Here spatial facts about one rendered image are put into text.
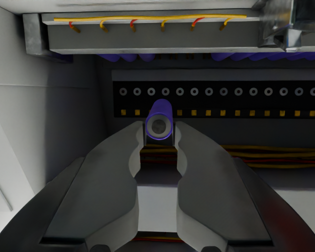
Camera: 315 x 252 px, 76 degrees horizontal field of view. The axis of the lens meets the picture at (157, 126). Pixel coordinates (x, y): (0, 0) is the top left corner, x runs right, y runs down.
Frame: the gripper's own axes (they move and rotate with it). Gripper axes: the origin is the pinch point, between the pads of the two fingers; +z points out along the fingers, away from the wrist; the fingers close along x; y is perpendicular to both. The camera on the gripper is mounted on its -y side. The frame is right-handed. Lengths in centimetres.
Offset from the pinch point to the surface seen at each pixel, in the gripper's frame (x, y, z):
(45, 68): -10.2, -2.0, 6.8
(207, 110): 6.7, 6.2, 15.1
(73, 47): -6.4, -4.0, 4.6
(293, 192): 11.5, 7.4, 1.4
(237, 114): 10.9, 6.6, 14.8
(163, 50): 0.3, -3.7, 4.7
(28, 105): -10.6, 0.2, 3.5
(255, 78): 12.8, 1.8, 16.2
